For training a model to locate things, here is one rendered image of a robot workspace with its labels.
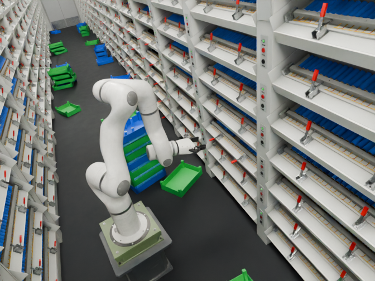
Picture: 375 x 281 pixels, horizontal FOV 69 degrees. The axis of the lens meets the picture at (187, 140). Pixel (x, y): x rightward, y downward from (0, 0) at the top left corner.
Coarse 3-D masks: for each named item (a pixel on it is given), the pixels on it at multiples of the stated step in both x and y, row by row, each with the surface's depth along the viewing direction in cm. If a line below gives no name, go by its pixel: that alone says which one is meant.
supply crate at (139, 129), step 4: (136, 112) 210; (136, 116) 212; (140, 116) 212; (128, 120) 209; (136, 120) 214; (140, 120) 214; (128, 124) 211; (136, 124) 210; (140, 124) 209; (124, 128) 208; (128, 128) 207; (136, 128) 205; (140, 128) 195; (144, 128) 197; (128, 132) 202; (132, 132) 192; (136, 132) 194; (140, 132) 196; (144, 132) 198; (124, 136) 189; (128, 136) 191; (132, 136) 193; (136, 136) 195; (124, 140) 190; (128, 140) 192
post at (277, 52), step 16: (272, 0) 89; (288, 0) 90; (272, 32) 94; (272, 48) 97; (288, 48) 100; (272, 64) 100; (272, 96) 108; (272, 112) 112; (272, 144) 122; (272, 176) 134; (272, 224) 156
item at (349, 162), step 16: (288, 112) 112; (304, 112) 109; (272, 128) 115; (288, 128) 109; (304, 128) 106; (320, 128) 99; (336, 128) 96; (304, 144) 100; (320, 144) 98; (336, 144) 95; (352, 144) 89; (368, 144) 87; (320, 160) 95; (336, 160) 91; (352, 160) 88; (368, 160) 84; (352, 176) 85; (368, 176) 83; (368, 192) 81
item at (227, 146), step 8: (208, 120) 190; (216, 120) 190; (208, 128) 190; (216, 136) 181; (224, 144) 172; (232, 144) 169; (232, 152) 165; (240, 152) 162; (248, 160) 155; (248, 168) 151; (256, 168) 149; (256, 176) 144
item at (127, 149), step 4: (144, 136) 200; (136, 140) 197; (140, 140) 199; (144, 140) 201; (148, 140) 204; (132, 144) 196; (136, 144) 198; (140, 144) 200; (124, 148) 192; (128, 148) 194; (132, 148) 197; (124, 152) 194
